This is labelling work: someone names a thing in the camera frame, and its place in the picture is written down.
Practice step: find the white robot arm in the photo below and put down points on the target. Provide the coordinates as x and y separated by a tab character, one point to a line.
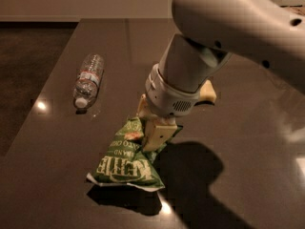
210	31

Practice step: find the yellow sponge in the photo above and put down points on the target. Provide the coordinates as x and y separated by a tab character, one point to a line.
207	93

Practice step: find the clear plastic water bottle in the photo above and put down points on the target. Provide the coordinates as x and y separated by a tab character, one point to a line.
88	81

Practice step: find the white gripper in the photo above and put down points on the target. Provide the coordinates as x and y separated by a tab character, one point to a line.
169	99

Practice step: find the green jalapeno chip bag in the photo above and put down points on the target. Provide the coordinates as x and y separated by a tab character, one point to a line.
126	164

